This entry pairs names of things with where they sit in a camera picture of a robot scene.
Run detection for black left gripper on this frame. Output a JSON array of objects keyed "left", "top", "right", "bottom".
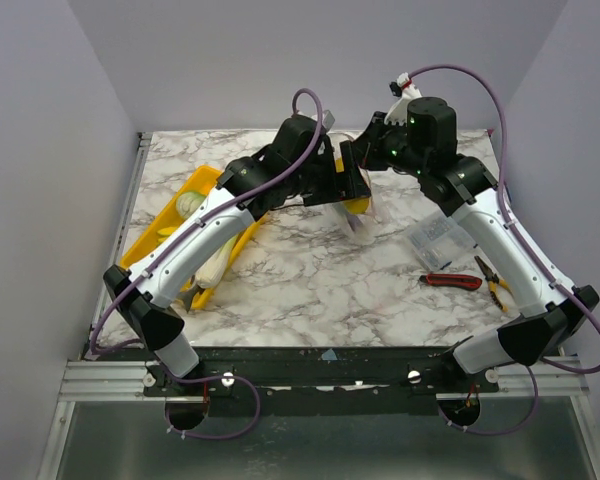
[{"left": 288, "top": 140, "right": 369, "bottom": 208}]

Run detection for clear zip top bag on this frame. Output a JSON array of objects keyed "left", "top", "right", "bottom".
[{"left": 329, "top": 132, "right": 396, "bottom": 244}]

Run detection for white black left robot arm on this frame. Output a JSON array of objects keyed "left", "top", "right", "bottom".
[{"left": 104, "top": 114, "right": 371, "bottom": 395}]

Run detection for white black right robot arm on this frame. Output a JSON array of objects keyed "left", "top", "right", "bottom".
[{"left": 343, "top": 97, "right": 600, "bottom": 392}]

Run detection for clear plastic screw box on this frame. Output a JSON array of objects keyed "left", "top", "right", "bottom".
[{"left": 406, "top": 213, "right": 476, "bottom": 272}]

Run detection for red black utility knife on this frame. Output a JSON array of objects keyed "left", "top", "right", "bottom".
[{"left": 419, "top": 273, "right": 482, "bottom": 291}]

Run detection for yellow plastic tray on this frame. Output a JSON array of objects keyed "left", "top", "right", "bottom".
[{"left": 119, "top": 165, "right": 266, "bottom": 312}]

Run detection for yellow black pliers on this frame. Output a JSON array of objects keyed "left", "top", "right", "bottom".
[{"left": 474, "top": 255, "right": 511, "bottom": 313}]

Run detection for green toy cabbage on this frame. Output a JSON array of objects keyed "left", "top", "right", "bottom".
[{"left": 175, "top": 191, "right": 206, "bottom": 220}]

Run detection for green toy celery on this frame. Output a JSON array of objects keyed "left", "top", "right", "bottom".
[{"left": 193, "top": 236, "right": 238, "bottom": 289}]

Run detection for grey toy fish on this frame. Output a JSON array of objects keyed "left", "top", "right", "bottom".
[{"left": 178, "top": 283, "right": 204, "bottom": 312}]

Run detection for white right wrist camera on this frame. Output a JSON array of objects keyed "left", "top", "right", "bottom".
[{"left": 384, "top": 72, "right": 422, "bottom": 125}]

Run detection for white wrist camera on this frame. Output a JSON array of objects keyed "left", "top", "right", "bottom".
[
  {"left": 321, "top": 110, "right": 335, "bottom": 132},
  {"left": 384, "top": 72, "right": 422, "bottom": 125}
]

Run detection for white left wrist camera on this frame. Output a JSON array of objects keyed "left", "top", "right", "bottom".
[{"left": 321, "top": 110, "right": 335, "bottom": 132}]

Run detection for black mounting rail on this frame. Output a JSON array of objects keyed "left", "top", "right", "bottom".
[{"left": 144, "top": 347, "right": 498, "bottom": 416}]

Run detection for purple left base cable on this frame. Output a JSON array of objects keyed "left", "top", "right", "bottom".
[{"left": 165, "top": 374, "right": 262, "bottom": 441}]

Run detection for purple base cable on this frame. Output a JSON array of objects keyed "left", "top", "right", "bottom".
[
  {"left": 165, "top": 374, "right": 262, "bottom": 441},
  {"left": 439, "top": 367, "right": 540, "bottom": 435}
]

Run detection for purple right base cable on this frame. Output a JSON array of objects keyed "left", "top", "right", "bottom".
[{"left": 439, "top": 367, "right": 540, "bottom": 435}]

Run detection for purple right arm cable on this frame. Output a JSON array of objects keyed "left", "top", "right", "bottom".
[{"left": 404, "top": 63, "right": 600, "bottom": 374}]

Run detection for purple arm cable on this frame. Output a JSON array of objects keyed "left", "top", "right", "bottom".
[
  {"left": 404, "top": 63, "right": 600, "bottom": 374},
  {"left": 89, "top": 88, "right": 326, "bottom": 355}
]

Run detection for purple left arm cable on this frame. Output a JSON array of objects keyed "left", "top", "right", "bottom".
[{"left": 89, "top": 88, "right": 326, "bottom": 355}]

